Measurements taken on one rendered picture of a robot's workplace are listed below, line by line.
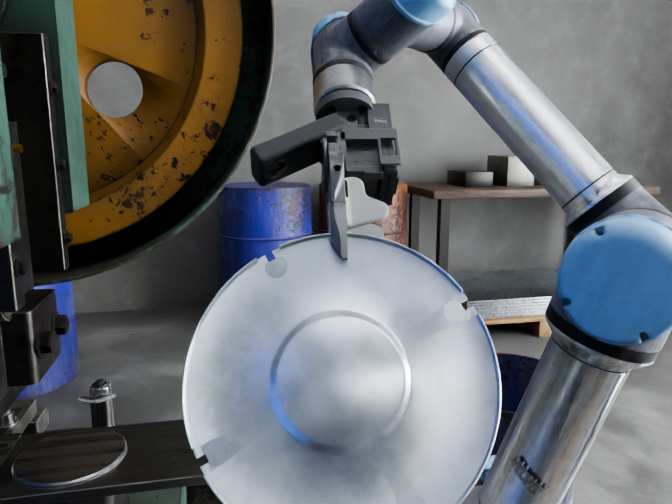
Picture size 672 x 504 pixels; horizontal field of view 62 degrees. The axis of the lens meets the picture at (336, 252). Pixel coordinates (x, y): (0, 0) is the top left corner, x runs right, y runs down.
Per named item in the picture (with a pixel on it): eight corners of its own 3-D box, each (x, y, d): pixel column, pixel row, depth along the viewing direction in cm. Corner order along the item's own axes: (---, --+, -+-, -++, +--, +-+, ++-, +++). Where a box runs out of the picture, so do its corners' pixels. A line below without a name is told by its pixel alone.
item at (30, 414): (49, 421, 91) (43, 361, 89) (13, 482, 74) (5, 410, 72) (8, 425, 89) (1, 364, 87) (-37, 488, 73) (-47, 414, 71)
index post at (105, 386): (116, 433, 87) (111, 375, 85) (112, 443, 84) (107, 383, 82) (96, 435, 86) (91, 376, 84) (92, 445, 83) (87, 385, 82)
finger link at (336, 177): (347, 192, 54) (342, 130, 60) (331, 192, 54) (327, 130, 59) (344, 223, 58) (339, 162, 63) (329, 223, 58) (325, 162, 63)
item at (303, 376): (564, 439, 50) (568, 439, 49) (274, 630, 45) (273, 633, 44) (390, 188, 59) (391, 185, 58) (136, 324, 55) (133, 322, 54)
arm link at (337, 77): (313, 63, 66) (312, 115, 73) (314, 89, 64) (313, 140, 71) (376, 63, 67) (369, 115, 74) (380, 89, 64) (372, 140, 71)
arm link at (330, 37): (343, -9, 71) (297, 34, 76) (348, 46, 65) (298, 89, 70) (383, 30, 76) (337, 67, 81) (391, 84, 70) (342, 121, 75)
